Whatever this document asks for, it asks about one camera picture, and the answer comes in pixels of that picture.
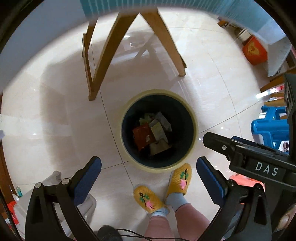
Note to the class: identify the left yellow embroidered slipper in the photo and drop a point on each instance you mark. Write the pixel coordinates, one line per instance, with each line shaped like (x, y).
(149, 201)

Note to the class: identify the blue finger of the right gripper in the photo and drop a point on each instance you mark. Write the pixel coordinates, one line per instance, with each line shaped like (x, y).
(244, 141)

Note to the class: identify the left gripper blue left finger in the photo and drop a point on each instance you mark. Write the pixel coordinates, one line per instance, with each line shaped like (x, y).
(42, 222)

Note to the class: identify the wooden folding table legs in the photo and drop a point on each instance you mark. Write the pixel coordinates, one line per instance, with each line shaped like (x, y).
(120, 27)

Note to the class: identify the blue plastic stool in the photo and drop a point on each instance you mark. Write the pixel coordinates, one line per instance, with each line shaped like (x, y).
(273, 130)

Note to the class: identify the red packet in bin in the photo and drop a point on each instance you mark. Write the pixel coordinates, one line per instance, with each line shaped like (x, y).
(143, 136)

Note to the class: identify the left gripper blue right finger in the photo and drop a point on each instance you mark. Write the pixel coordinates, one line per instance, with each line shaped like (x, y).
(243, 210)

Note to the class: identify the orange red plastic bucket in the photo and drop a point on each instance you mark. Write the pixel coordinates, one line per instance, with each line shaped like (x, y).
(254, 51)

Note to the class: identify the yellow embroidered slipper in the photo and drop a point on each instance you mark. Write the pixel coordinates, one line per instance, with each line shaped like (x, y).
(179, 181)
(149, 201)

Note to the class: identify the pink plastic stool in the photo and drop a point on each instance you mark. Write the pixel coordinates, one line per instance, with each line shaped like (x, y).
(245, 181)

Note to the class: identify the right yellow embroidered slipper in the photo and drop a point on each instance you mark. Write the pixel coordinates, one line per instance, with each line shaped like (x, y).
(179, 181)

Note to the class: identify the round yellow-rimmed trash bin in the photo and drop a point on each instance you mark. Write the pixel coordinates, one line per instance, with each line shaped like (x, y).
(173, 124)

